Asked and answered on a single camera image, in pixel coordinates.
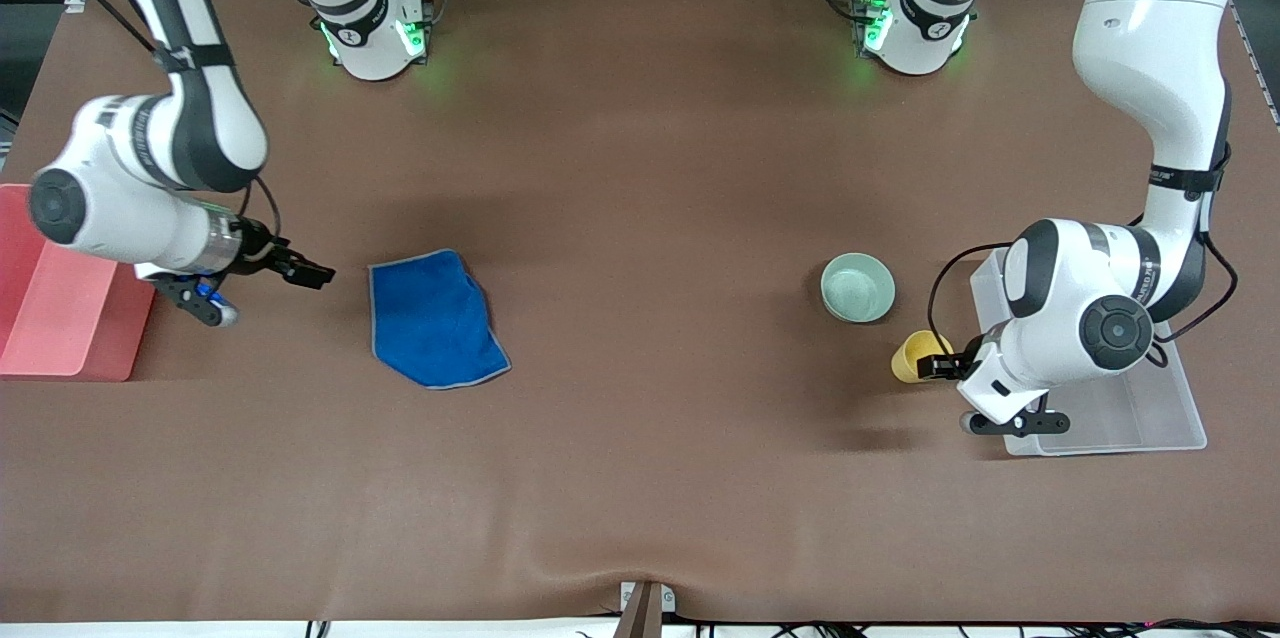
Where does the clear plastic bin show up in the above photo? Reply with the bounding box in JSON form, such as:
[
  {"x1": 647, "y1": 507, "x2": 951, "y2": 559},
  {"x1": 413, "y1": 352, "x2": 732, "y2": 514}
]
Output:
[{"x1": 970, "y1": 243, "x2": 1208, "y2": 459}]

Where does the mount post with grey plate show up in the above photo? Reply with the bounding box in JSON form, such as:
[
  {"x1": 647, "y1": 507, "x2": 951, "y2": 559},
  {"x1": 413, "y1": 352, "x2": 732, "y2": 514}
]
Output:
[{"x1": 614, "y1": 581, "x2": 677, "y2": 638}]

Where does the yellow cup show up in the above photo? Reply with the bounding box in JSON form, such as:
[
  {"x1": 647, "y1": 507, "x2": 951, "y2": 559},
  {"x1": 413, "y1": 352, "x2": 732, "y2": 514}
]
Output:
[{"x1": 891, "y1": 330, "x2": 953, "y2": 385}]

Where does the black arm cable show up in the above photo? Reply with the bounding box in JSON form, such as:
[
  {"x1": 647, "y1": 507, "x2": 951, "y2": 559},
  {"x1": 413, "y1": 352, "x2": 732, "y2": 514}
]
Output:
[
  {"x1": 927, "y1": 233, "x2": 1239, "y2": 365},
  {"x1": 5, "y1": 0, "x2": 283, "y2": 244}
]

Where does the blue microfibre cloth grey edge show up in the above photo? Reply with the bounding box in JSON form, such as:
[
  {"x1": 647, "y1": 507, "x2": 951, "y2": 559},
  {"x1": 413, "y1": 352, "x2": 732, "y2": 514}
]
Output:
[{"x1": 369, "y1": 249, "x2": 512, "y2": 390}]

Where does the brown table cover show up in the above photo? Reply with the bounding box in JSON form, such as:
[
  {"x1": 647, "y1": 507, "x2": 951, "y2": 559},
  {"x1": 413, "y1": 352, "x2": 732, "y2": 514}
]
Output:
[{"x1": 0, "y1": 0, "x2": 1280, "y2": 624}]

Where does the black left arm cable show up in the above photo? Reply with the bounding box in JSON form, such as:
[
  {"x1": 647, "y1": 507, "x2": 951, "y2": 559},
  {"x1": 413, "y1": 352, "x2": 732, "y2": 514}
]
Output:
[{"x1": 927, "y1": 233, "x2": 1239, "y2": 365}]

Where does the pink plastic bin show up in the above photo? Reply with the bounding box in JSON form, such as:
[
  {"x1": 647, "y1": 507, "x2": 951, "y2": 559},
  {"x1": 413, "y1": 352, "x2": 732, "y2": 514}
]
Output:
[{"x1": 0, "y1": 183, "x2": 159, "y2": 382}]

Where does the pale green bowl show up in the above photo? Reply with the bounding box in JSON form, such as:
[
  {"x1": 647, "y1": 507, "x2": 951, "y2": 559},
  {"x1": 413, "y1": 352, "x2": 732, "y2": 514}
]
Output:
[{"x1": 821, "y1": 252, "x2": 897, "y2": 325}]

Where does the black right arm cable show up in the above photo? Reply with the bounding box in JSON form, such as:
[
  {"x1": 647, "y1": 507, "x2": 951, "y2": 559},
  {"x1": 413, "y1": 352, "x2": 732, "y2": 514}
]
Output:
[{"x1": 5, "y1": 0, "x2": 283, "y2": 244}]

